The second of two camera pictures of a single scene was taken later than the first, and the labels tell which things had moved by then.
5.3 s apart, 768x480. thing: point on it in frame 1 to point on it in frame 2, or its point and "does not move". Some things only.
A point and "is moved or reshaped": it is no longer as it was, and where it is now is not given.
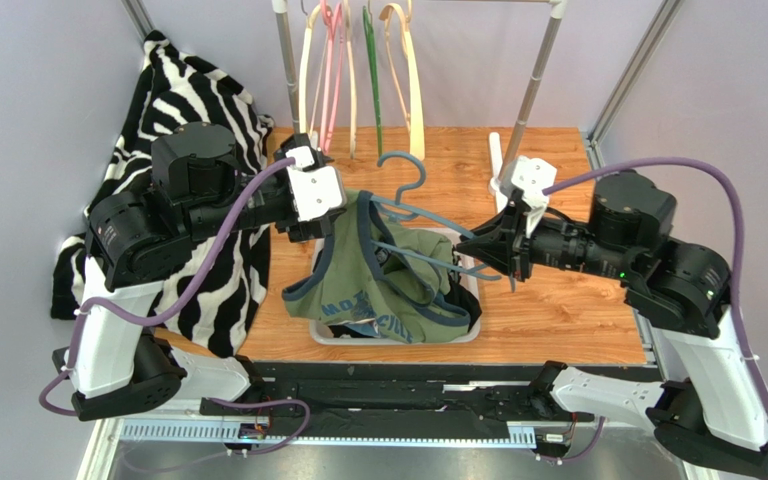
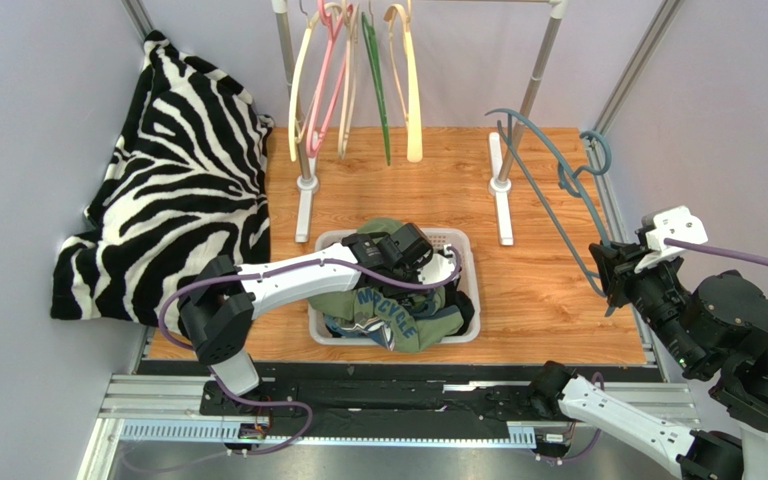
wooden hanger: (414, 119) does not move
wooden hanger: (352, 77) is moved or reshaped
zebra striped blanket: (175, 92) does not move
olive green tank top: (378, 273) is moved or reshaped
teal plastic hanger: (399, 211) to (592, 157)
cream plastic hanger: (304, 74) is moved or reshaped
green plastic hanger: (371, 49) is moved or reshaped
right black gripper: (517, 247) to (616, 267)
